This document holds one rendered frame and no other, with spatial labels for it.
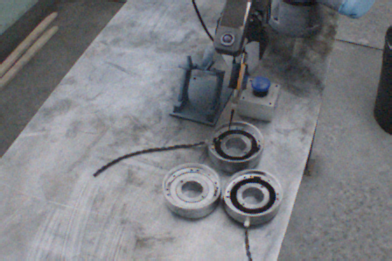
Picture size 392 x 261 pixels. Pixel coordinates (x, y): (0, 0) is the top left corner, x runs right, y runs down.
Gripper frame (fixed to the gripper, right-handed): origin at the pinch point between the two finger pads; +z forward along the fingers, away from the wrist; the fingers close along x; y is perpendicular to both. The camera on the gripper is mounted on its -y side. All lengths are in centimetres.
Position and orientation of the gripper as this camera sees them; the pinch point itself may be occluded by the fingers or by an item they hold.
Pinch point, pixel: (241, 70)
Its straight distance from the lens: 96.4
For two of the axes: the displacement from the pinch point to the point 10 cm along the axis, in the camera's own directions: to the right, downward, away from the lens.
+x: -9.4, -2.3, 2.5
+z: 0.0, 7.3, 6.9
